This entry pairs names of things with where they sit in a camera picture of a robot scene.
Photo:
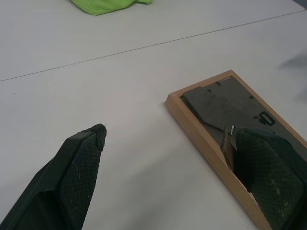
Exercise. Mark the wooden frame with dark panel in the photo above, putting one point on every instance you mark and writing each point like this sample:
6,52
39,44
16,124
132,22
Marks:
216,112

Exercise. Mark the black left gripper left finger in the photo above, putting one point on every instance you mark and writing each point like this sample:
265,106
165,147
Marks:
72,177

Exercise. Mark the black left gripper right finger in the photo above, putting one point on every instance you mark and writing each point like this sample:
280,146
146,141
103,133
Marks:
271,182

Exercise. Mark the green cloth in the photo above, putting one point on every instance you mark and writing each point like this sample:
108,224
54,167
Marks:
105,5

